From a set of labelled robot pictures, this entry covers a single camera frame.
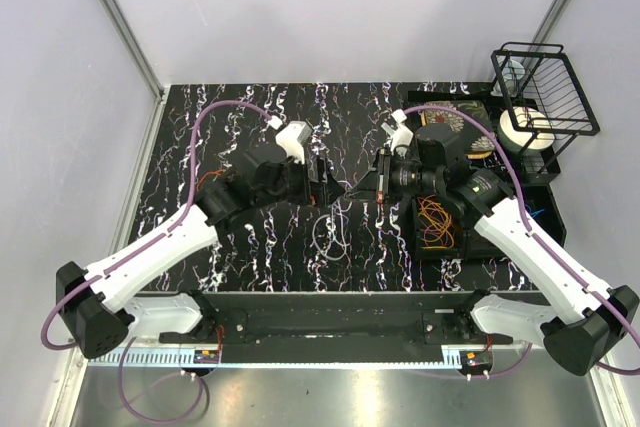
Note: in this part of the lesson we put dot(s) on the black bin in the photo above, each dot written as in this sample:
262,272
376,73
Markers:
541,205
437,231

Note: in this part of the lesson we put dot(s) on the black tray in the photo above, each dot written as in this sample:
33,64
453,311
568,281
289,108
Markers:
483,107

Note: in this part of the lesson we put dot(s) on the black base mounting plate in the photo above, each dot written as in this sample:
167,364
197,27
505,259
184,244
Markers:
429,317

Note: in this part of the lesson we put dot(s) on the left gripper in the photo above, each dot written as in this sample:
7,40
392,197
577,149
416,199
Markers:
327,189

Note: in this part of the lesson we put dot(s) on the black wire dish rack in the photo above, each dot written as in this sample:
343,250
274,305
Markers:
552,87

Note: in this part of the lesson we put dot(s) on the black bin right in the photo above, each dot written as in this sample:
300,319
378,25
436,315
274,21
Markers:
541,205

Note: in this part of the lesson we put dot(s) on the left aluminium frame post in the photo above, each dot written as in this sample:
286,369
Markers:
126,34

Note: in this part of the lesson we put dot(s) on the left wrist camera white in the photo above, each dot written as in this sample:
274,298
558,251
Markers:
291,137

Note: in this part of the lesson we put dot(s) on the white cup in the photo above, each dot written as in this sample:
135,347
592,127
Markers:
512,73

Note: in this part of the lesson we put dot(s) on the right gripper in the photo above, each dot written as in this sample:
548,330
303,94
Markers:
375,184

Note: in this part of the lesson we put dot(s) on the white plate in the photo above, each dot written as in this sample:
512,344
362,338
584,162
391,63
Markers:
534,139

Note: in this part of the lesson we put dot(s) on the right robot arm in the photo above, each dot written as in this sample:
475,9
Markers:
585,317

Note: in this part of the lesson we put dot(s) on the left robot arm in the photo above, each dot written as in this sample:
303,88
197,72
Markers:
100,305

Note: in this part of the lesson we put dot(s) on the black bin left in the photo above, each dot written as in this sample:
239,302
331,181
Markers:
437,231

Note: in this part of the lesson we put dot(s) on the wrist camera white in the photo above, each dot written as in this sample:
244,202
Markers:
291,137
400,136

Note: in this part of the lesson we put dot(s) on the aluminium rail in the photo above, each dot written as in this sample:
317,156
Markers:
329,353

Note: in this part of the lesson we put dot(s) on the black marble pattern mat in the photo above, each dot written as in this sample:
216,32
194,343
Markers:
350,246

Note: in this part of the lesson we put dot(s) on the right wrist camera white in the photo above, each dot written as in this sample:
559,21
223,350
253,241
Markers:
400,136

